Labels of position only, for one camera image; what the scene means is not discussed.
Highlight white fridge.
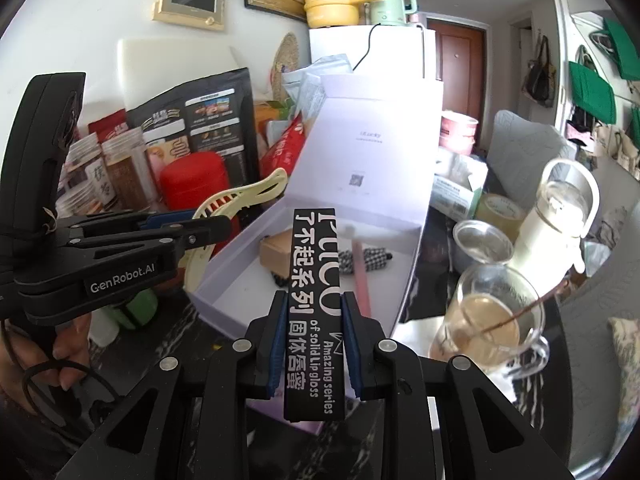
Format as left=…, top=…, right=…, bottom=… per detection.
left=308, top=24, right=437, bottom=81

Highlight green tote bag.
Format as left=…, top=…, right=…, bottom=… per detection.
left=569, top=60, right=616, bottom=123

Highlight yellow electric pot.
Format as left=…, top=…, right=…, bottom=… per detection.
left=303, top=0, right=386, bottom=29

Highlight glass mug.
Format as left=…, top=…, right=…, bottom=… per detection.
left=430, top=262, right=551, bottom=381

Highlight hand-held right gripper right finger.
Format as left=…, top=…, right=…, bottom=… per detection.
left=340, top=292, right=576, bottom=480

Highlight beige tote bag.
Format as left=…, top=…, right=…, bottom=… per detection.
left=595, top=125, right=640, bottom=171

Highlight small brown box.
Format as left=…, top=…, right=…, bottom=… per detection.
left=259, top=232, right=293, bottom=281

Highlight red snack packet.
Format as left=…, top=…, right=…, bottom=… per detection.
left=260, top=115, right=307, bottom=176

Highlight clear labelled plastic jar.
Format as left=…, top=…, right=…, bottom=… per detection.
left=101, top=126, right=161, bottom=211
left=57, top=132, right=118, bottom=216

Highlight pink paper cup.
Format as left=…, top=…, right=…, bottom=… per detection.
left=439, top=110, right=480, bottom=157

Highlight grey chair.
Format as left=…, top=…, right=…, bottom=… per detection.
left=545, top=255, right=640, bottom=476
left=485, top=109, right=578, bottom=196

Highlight clear lidded plastic cup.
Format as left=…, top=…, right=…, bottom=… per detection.
left=452, top=219, right=516, bottom=276

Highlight white water bottle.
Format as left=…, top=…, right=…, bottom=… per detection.
left=510, top=158, right=601, bottom=276

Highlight person's left hand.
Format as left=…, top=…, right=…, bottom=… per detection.
left=47, top=305, right=95, bottom=392

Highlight clear tape roll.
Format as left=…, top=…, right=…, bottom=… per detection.
left=475, top=192, right=528, bottom=241

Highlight round woven straw mat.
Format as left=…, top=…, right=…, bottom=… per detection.
left=270, top=32, right=300, bottom=103

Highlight orange box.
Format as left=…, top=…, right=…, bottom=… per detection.
left=255, top=100, right=281, bottom=133

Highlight pink stick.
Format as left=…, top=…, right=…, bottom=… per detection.
left=351, top=240, right=373, bottom=318

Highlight black cable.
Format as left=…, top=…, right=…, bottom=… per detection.
left=0, top=317, right=116, bottom=428

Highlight white napkin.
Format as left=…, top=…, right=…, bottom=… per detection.
left=395, top=317, right=451, bottom=356

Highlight white gift box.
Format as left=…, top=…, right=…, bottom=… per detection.
left=189, top=74, right=445, bottom=341

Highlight white carton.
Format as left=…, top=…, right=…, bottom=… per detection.
left=430, top=152, right=488, bottom=221

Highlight cream hair claw clip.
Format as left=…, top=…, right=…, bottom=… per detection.
left=177, top=168, right=289, bottom=293

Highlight grey clothes heap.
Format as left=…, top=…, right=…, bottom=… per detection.
left=597, top=207, right=631, bottom=248

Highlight pale green plastic container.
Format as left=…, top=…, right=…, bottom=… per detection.
left=107, top=290, right=158, bottom=331

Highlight brown door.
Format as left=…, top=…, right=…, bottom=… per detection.
left=427, top=17, right=488, bottom=123

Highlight red canister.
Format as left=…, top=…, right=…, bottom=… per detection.
left=159, top=151, right=228, bottom=216

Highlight white plastic packets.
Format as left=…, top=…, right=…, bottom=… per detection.
left=281, top=54, right=353, bottom=116

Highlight gold spoon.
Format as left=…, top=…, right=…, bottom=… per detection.
left=465, top=280, right=571, bottom=346

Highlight floral cushion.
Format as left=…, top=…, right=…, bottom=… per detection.
left=607, top=316, right=640, bottom=396

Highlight black snack pouch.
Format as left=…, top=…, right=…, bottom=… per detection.
left=126, top=67, right=261, bottom=201

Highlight small white bottle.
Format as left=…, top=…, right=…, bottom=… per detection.
left=89, top=310, right=120, bottom=347

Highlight dark red packet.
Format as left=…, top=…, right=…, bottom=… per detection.
left=87, top=109, right=131, bottom=143

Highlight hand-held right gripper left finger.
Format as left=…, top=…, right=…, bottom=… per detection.
left=55, top=290, right=292, bottom=480

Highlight pale green electric kettle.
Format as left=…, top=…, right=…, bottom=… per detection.
left=367, top=0, right=418, bottom=27

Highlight black white checkered hair bow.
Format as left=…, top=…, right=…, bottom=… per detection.
left=337, top=246, right=396, bottom=276

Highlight black power cord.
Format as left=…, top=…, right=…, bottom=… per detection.
left=352, top=22, right=381, bottom=72

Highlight black lip gloss box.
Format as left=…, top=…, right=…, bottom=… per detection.
left=284, top=206, right=346, bottom=423

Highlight hanging dark handbags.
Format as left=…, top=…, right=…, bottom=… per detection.
left=520, top=35, right=556, bottom=108

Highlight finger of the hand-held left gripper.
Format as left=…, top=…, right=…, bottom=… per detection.
left=55, top=210, right=198, bottom=238
left=75, top=216, right=234, bottom=266

